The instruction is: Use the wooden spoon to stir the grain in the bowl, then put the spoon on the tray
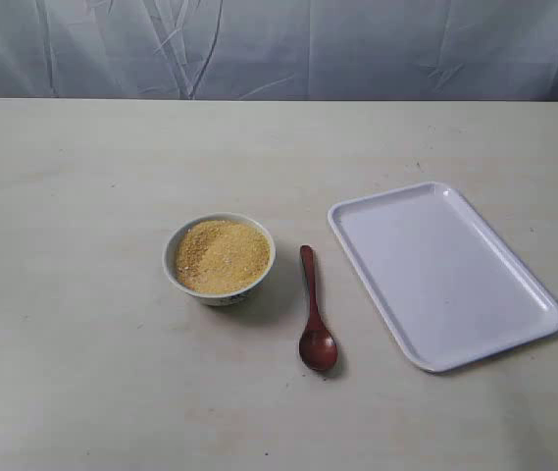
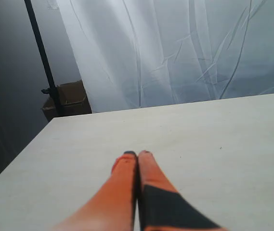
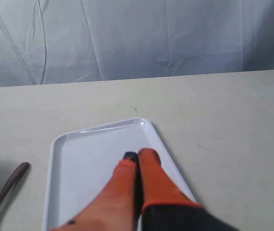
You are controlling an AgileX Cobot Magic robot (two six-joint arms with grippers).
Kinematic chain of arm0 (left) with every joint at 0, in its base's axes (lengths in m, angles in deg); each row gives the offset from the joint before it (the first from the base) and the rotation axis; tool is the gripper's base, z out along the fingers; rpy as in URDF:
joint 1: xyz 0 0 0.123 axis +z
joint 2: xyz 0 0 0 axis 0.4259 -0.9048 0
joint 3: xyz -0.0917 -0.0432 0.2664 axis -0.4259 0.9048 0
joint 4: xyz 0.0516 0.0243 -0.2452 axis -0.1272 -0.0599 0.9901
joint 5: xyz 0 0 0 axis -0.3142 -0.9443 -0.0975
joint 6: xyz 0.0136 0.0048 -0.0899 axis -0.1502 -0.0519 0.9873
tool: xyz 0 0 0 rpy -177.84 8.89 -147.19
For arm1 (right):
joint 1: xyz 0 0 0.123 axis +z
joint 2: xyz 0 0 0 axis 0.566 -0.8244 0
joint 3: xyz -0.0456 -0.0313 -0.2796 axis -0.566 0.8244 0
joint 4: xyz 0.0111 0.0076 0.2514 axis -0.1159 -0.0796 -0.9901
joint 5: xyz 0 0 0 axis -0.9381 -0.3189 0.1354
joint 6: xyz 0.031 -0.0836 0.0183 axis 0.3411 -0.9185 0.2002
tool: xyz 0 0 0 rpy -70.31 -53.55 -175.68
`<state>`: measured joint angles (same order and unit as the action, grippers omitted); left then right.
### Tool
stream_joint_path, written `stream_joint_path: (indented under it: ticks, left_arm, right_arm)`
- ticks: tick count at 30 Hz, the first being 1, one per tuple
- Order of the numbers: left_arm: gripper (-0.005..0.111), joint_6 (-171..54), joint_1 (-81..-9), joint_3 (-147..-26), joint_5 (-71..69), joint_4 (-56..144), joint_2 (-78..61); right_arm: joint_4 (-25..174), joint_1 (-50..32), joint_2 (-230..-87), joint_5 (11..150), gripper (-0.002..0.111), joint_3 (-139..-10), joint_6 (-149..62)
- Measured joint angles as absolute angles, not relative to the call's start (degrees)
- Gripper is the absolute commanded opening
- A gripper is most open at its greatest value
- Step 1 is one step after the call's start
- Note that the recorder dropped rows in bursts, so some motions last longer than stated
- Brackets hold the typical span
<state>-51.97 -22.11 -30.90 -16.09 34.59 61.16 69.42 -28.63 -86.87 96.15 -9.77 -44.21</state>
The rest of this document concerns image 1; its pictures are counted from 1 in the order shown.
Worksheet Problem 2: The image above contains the white wrinkled backdrop curtain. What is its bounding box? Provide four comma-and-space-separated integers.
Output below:
0, 1, 558, 101

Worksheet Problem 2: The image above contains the white rectangular plastic tray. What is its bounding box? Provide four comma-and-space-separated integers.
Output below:
328, 182, 558, 373

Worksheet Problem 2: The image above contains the white ceramic bowl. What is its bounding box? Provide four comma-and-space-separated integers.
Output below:
163, 212, 277, 307

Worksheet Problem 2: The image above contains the dark red wooden spoon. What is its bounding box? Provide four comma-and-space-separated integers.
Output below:
298, 245, 338, 372

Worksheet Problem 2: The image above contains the yellow-brown granular powder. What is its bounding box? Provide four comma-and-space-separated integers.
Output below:
174, 220, 271, 294

